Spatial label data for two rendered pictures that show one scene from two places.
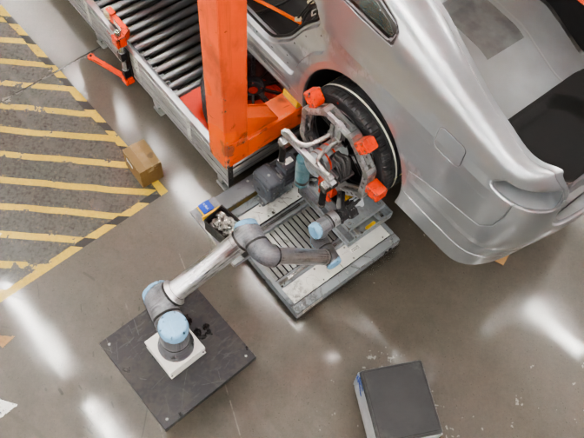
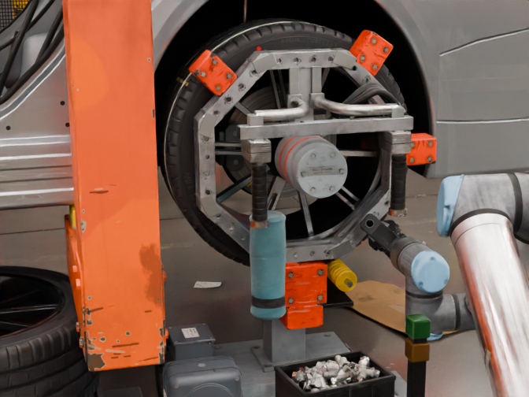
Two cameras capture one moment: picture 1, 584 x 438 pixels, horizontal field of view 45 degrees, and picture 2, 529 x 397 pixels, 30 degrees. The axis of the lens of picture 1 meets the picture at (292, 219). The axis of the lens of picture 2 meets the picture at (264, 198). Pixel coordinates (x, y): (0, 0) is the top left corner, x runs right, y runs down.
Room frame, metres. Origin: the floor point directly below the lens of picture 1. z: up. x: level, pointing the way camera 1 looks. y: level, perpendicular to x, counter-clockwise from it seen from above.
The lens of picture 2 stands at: (1.08, 1.99, 1.40)
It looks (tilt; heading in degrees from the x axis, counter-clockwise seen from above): 15 degrees down; 299
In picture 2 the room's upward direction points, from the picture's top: straight up
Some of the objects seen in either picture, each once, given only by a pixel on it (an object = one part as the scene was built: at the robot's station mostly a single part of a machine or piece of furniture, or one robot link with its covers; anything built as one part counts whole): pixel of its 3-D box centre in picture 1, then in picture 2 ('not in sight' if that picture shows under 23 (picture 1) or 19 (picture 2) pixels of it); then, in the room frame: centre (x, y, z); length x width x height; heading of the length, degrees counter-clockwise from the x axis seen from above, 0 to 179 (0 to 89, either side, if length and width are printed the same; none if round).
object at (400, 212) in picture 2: (322, 197); (398, 183); (1.91, -0.15, 0.83); 0.04 x 0.04 x 0.16
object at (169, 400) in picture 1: (180, 358); not in sight; (1.18, 0.53, 0.15); 0.60 x 0.60 x 0.30; 46
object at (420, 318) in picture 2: not in sight; (418, 326); (1.71, 0.24, 0.64); 0.04 x 0.04 x 0.04; 44
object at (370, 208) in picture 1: (348, 186); (283, 326); (2.32, -0.32, 0.32); 0.40 x 0.30 x 0.28; 44
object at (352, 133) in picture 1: (336, 150); (301, 157); (2.20, -0.20, 0.85); 0.54 x 0.07 x 0.54; 44
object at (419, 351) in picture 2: not in sight; (417, 349); (1.71, 0.24, 0.59); 0.04 x 0.04 x 0.04; 44
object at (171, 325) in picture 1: (173, 329); not in sight; (1.20, 0.54, 0.57); 0.17 x 0.15 x 0.18; 33
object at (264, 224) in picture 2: (282, 153); (259, 193); (2.16, 0.09, 0.83); 0.04 x 0.04 x 0.16
